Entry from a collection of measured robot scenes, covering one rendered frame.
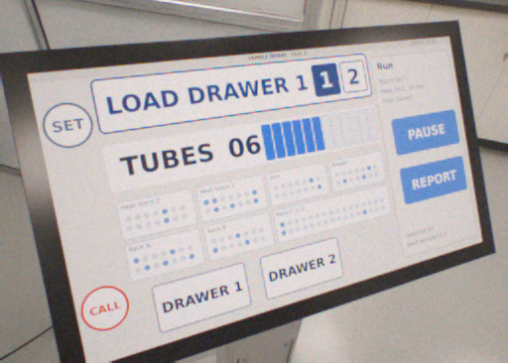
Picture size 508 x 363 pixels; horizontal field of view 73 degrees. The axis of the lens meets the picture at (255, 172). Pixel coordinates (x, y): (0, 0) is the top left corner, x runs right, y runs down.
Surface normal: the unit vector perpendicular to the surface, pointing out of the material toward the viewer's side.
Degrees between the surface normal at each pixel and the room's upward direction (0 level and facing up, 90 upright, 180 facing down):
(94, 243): 50
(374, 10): 90
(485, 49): 90
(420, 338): 0
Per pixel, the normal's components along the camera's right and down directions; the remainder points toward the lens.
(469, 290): 0.05, -0.77
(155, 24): -0.32, 0.60
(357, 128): 0.29, -0.02
